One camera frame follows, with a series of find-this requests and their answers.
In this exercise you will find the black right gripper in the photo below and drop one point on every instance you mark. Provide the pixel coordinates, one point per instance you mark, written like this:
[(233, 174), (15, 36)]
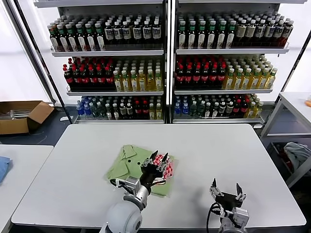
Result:
[(228, 200)]

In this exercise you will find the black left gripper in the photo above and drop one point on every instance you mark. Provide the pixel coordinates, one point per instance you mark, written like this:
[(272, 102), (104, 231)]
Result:
[(150, 174)]

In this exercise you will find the light green polo shirt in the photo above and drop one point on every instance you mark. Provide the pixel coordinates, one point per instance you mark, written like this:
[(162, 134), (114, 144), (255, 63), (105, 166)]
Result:
[(126, 170)]

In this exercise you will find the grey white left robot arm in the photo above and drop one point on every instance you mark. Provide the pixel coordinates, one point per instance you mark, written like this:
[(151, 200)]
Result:
[(124, 216)]

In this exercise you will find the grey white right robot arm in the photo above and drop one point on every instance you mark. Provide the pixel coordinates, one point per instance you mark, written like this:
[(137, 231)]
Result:
[(228, 225)]

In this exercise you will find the yellow juice bottle green band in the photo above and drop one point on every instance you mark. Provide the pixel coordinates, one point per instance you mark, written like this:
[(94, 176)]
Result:
[(142, 82), (151, 82), (272, 80), (159, 81), (259, 110), (118, 82), (238, 81), (252, 111), (134, 82), (159, 112), (247, 81), (229, 81), (255, 81), (152, 112), (264, 80), (126, 82)]

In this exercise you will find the red-cap cola bottle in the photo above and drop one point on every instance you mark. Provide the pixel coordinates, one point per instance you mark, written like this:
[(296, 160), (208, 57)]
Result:
[(68, 78), (145, 111), (189, 78), (84, 79), (221, 77), (92, 79), (213, 77), (244, 109), (109, 79), (101, 79), (138, 111), (180, 77), (205, 77), (197, 78), (236, 109), (76, 79)]

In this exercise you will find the blue water bottle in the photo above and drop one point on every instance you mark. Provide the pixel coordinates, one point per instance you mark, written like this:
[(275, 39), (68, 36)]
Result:
[(178, 109), (185, 109), (87, 111), (81, 109)]

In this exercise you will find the small dark white-cap bottle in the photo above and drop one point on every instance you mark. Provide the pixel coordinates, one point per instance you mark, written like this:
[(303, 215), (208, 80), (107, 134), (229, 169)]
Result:
[(215, 111), (109, 112), (229, 109), (129, 112), (222, 110), (116, 113), (123, 112), (208, 111)]

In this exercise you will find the green tinted water bottle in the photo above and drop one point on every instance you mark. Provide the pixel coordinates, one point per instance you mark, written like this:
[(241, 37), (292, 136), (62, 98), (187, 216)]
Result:
[(102, 112), (95, 111), (201, 110), (193, 109)]

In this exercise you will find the dark storage bin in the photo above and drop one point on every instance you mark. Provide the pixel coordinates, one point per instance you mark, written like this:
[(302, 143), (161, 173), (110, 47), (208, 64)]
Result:
[(275, 149)]

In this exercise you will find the red cloth item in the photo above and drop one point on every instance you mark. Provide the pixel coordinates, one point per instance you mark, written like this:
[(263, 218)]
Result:
[(288, 160)]

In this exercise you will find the crumpled grey-blue cloth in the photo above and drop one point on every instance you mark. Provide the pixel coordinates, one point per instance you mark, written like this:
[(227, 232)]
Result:
[(296, 153)]

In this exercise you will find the white paper scrap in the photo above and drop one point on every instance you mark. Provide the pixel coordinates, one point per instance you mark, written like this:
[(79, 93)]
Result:
[(64, 119)]

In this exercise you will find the grey metal shelf unit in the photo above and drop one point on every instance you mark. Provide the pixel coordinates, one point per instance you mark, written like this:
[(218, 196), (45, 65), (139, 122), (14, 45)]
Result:
[(230, 51), (109, 53)]

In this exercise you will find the orange packaged item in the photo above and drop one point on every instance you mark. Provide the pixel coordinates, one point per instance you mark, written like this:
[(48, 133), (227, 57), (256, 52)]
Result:
[(308, 103)]

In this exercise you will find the green-cap dark tea bottle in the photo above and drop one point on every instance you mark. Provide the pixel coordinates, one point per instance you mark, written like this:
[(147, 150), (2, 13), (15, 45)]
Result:
[(182, 36), (63, 38), (91, 38), (72, 38), (231, 36), (54, 38), (212, 36), (100, 38), (202, 36), (221, 36), (81, 38), (192, 36)]

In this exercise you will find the dark bottle blue-white label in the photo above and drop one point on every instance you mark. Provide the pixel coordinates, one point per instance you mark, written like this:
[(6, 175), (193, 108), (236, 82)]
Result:
[(288, 32), (270, 32), (147, 33), (126, 33), (118, 34), (279, 32), (137, 33), (157, 33), (261, 32), (109, 34)]

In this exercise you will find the brown cardboard box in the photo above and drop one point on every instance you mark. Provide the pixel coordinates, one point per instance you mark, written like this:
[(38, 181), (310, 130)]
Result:
[(14, 126)]

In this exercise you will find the clear plastic wrapped packets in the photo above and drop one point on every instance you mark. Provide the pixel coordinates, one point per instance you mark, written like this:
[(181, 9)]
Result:
[(17, 114)]

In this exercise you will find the folded blue cloth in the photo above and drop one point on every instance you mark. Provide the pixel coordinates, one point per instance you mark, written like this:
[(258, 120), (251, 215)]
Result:
[(3, 167)]

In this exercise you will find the dark bottle beige label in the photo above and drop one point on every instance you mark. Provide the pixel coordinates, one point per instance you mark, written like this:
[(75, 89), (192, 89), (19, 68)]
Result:
[(251, 32), (241, 32)]

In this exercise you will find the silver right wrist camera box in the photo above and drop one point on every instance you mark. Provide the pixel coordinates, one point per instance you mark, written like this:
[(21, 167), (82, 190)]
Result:
[(240, 214)]

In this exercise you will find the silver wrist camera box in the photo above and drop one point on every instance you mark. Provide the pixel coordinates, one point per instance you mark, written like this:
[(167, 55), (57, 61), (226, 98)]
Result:
[(240, 214), (132, 184)]

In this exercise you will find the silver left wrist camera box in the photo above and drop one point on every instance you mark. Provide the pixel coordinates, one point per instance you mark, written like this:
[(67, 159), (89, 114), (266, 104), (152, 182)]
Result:
[(132, 184)]

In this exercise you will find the grey frame side table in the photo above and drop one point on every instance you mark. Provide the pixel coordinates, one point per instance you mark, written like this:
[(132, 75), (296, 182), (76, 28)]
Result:
[(291, 97)]

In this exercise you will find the black slanted frame pole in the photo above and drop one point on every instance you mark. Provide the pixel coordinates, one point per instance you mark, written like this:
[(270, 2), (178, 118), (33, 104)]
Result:
[(44, 63), (296, 68)]

